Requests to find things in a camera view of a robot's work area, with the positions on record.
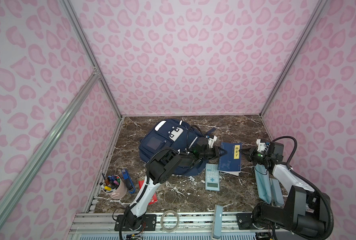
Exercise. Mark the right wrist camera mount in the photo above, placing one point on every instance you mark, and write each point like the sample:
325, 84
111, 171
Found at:
262, 146

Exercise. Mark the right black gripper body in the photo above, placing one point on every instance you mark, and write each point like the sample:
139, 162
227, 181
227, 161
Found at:
256, 157

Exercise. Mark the pink pen cup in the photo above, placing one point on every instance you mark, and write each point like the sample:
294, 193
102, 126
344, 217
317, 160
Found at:
114, 186

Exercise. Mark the navy blue student backpack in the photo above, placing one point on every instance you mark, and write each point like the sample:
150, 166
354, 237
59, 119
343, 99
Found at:
178, 135

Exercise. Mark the aluminium frame strut left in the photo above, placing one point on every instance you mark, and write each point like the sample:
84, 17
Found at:
27, 175

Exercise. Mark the light green calculator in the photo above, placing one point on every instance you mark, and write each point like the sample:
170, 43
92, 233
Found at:
212, 182

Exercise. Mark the blue book yellow label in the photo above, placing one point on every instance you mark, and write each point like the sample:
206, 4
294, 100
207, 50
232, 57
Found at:
231, 162

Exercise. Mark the teal pencil pouch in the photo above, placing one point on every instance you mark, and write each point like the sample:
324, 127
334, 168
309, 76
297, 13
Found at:
263, 183

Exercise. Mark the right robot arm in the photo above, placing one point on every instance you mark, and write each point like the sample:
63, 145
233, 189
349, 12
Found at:
307, 211

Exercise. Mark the red booklet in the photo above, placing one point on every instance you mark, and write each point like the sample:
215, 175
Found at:
154, 198

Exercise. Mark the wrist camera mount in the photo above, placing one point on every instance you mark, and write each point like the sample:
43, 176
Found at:
262, 146
211, 140

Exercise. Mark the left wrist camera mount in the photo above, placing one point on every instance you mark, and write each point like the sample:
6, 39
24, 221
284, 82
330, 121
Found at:
211, 140

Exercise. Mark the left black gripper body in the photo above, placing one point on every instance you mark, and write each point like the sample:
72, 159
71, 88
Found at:
209, 153

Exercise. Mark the grey-blue bar on rail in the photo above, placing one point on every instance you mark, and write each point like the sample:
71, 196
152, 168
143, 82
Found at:
217, 223

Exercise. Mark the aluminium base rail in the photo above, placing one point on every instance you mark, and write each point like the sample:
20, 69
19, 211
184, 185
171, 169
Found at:
188, 226

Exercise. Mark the blue stapler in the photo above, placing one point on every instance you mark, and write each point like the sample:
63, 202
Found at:
128, 181

